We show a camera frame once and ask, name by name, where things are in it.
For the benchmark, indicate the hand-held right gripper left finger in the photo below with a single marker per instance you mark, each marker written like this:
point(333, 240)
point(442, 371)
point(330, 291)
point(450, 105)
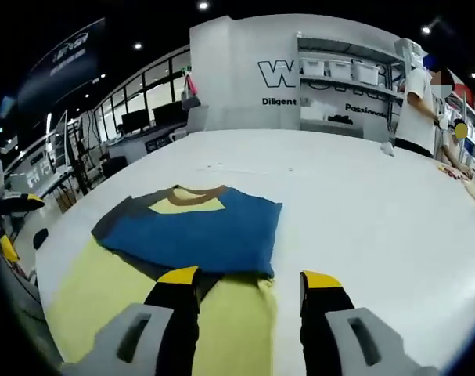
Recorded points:
point(170, 313)

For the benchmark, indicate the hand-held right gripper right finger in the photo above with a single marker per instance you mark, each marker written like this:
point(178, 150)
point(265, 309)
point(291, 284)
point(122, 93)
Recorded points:
point(323, 313)

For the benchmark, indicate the yellow blue grey garment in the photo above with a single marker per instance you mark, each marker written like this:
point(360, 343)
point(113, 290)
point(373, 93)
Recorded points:
point(206, 227)

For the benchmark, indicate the white office desk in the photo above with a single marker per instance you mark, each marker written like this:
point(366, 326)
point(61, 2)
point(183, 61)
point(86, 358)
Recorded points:
point(37, 182)

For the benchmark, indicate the black rounded object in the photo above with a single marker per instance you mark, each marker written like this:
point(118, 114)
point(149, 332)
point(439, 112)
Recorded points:
point(40, 239)

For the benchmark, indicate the brown cardboard box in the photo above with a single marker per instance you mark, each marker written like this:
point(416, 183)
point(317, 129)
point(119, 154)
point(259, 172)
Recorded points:
point(66, 201)

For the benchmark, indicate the person's grey clothing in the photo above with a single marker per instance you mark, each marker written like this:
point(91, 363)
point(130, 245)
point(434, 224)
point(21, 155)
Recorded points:
point(26, 309)

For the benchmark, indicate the white framed clear panel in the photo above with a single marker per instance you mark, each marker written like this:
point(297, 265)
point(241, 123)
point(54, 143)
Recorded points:
point(61, 137)

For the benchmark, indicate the black computer case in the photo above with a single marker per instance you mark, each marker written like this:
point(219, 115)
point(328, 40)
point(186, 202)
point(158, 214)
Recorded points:
point(114, 166)

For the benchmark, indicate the grey office counter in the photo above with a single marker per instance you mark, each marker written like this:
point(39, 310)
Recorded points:
point(131, 143)

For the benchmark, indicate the black monitor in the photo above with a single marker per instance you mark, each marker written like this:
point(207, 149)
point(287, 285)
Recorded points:
point(166, 114)
point(135, 120)

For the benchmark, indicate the dark overhead banner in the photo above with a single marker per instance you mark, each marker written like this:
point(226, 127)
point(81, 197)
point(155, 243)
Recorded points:
point(65, 58)

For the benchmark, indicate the white crumpled cloth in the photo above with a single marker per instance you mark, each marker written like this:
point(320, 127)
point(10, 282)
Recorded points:
point(387, 149)

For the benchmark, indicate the white office chair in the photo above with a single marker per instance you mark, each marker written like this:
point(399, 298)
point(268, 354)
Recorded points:
point(198, 119)

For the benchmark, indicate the hanging pink and black bag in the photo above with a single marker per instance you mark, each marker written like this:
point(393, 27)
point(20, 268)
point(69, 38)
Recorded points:
point(191, 100)

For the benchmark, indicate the grey metal shelving rack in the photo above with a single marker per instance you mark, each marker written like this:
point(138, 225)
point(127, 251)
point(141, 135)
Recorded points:
point(350, 84)

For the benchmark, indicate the white storage bin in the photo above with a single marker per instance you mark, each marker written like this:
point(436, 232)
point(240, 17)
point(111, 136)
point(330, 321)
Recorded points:
point(339, 69)
point(366, 73)
point(313, 67)

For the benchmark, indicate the white post stand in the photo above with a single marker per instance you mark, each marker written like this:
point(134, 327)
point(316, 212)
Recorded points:
point(407, 45)

